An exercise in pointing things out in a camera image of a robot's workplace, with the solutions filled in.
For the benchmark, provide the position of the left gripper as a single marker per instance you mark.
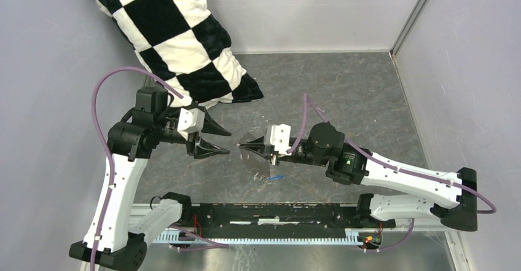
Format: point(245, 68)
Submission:
point(203, 149)

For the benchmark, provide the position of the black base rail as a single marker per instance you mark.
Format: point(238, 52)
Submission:
point(278, 220)

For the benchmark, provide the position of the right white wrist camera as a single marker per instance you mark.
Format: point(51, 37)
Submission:
point(277, 137)

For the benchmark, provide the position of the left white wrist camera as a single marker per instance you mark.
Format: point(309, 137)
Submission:
point(190, 121)

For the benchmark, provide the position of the black white checkered blanket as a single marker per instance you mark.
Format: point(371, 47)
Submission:
point(181, 42)

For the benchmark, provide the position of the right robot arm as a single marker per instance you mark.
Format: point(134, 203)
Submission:
point(424, 194)

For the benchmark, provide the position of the white slotted cable duct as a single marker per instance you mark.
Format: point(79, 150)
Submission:
point(176, 237)

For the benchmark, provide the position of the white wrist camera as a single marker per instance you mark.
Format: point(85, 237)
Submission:
point(190, 121)
point(277, 137)

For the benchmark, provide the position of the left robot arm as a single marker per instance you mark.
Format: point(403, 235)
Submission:
point(112, 241)

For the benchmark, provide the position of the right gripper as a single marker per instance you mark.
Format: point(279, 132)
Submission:
point(274, 158)

